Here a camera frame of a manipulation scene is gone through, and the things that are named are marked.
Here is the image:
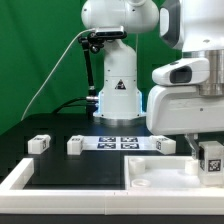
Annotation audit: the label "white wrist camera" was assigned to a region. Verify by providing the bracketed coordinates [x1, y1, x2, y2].
[152, 58, 210, 86]

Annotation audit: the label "white square tabletop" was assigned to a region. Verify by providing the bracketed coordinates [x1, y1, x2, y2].
[124, 156, 224, 190]

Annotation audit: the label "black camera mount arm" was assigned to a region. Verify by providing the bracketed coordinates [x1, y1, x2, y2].
[78, 36, 99, 119]

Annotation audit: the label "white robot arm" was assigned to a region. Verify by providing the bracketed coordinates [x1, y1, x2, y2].
[81, 0, 224, 160]

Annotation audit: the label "white U-shaped fence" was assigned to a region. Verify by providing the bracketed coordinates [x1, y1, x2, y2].
[0, 158, 224, 215]

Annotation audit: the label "silver base camera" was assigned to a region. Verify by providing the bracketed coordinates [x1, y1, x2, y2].
[95, 26, 127, 39]

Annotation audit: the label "white cable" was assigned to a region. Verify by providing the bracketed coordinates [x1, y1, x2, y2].
[20, 27, 98, 122]

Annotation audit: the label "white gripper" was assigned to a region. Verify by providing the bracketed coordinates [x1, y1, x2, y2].
[146, 85, 224, 159]

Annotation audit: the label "black cables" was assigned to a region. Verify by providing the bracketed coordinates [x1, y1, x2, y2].
[53, 96, 88, 115]

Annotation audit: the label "fiducial marker sheet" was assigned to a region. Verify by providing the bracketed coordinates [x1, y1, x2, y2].
[83, 136, 152, 150]

